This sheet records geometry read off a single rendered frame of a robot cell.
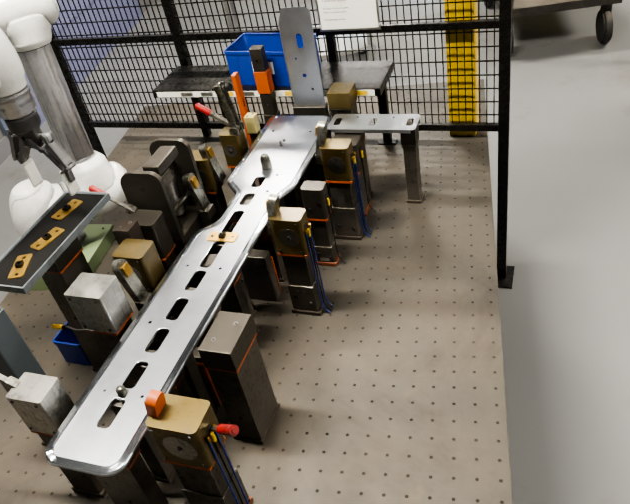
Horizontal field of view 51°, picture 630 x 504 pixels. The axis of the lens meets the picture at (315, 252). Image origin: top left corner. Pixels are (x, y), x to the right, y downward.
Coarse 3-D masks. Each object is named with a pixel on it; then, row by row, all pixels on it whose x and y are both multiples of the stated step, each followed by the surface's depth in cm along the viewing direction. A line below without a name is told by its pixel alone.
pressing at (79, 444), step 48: (288, 144) 210; (240, 192) 192; (288, 192) 191; (192, 240) 178; (240, 240) 175; (144, 336) 153; (192, 336) 150; (96, 384) 143; (144, 384) 141; (96, 432) 133; (144, 432) 132
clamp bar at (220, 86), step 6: (216, 84) 202; (222, 84) 203; (228, 84) 201; (216, 90) 202; (222, 90) 204; (228, 90) 201; (222, 96) 203; (228, 96) 205; (222, 102) 204; (228, 102) 207; (222, 108) 206; (228, 108) 205; (234, 108) 208; (228, 114) 206; (234, 114) 209; (228, 120) 208; (234, 120) 208; (234, 126) 209; (240, 126) 212
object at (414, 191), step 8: (416, 128) 208; (400, 136) 210; (408, 136) 209; (416, 136) 209; (408, 144) 211; (416, 144) 210; (408, 152) 213; (416, 152) 213; (408, 160) 215; (416, 160) 214; (408, 168) 217; (416, 168) 216; (408, 176) 219; (416, 176) 218; (408, 184) 221; (416, 184) 220; (408, 192) 224; (416, 192) 223; (408, 200) 225; (416, 200) 224
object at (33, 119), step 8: (32, 112) 152; (8, 120) 151; (16, 120) 150; (24, 120) 151; (32, 120) 152; (40, 120) 155; (8, 128) 153; (16, 128) 151; (24, 128) 152; (32, 128) 153; (24, 136) 156; (32, 136) 154; (40, 144) 156
